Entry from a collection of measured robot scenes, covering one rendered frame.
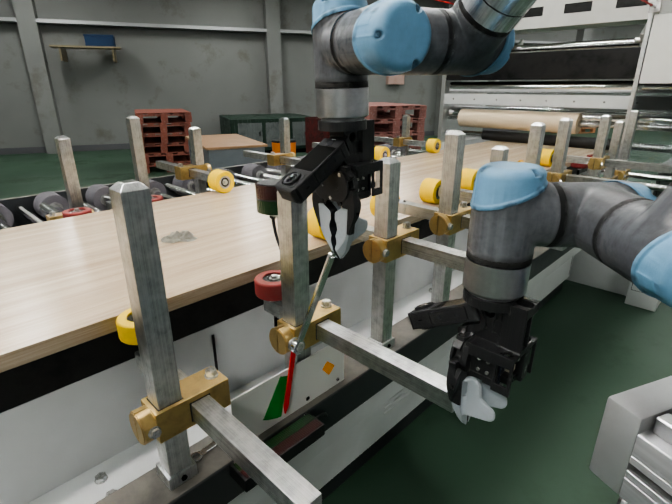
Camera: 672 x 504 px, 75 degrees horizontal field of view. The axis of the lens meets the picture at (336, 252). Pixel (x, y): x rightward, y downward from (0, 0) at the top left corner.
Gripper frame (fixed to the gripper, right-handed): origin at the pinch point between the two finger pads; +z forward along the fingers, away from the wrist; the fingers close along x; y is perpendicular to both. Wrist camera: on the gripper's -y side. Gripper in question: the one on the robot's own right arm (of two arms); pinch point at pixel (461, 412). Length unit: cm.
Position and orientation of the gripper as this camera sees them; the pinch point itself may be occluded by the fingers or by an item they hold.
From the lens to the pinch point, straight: 68.9
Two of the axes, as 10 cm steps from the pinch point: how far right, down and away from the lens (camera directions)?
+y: 7.2, 2.5, -6.5
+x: 7.0, -2.5, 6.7
